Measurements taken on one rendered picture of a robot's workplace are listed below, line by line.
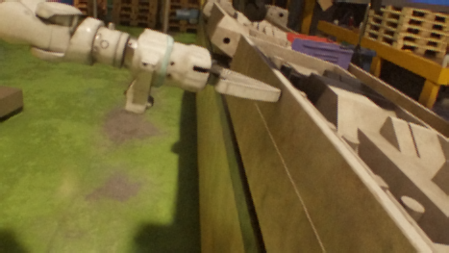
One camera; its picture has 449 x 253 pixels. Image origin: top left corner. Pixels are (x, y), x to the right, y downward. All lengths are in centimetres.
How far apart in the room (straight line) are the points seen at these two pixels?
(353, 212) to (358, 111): 38
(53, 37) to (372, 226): 48
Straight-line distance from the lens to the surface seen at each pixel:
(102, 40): 53
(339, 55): 205
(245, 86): 52
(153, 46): 52
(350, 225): 33
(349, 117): 67
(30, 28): 56
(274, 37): 171
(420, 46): 639
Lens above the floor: 115
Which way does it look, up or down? 24 degrees down
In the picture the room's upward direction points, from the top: 9 degrees clockwise
